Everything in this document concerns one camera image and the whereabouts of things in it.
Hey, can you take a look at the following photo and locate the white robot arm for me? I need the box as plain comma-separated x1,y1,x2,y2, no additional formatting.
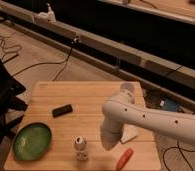
100,89,195,150

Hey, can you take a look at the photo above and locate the black rectangular block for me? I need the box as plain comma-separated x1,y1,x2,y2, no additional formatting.
52,104,73,117

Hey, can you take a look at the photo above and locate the white sponge block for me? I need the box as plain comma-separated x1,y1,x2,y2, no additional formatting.
121,125,138,144

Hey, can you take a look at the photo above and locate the blue box on floor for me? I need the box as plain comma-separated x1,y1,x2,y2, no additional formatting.
160,99,182,112

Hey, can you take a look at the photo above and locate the orange carrot toy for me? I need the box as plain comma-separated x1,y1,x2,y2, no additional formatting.
116,148,134,171

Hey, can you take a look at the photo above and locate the green round plate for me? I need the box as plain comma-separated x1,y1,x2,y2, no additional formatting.
12,122,52,161

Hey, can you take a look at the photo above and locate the black office chair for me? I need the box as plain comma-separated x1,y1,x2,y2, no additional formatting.
0,59,27,145

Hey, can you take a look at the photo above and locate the black floor cable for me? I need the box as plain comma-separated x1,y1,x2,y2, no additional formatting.
11,36,81,82

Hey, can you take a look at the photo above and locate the white object on rail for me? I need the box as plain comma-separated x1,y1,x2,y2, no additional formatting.
37,4,56,22

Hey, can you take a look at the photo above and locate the long metal rail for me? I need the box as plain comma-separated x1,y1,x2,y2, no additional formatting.
0,0,195,94

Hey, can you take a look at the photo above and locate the black cable near robot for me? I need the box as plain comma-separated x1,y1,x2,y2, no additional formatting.
161,107,195,171

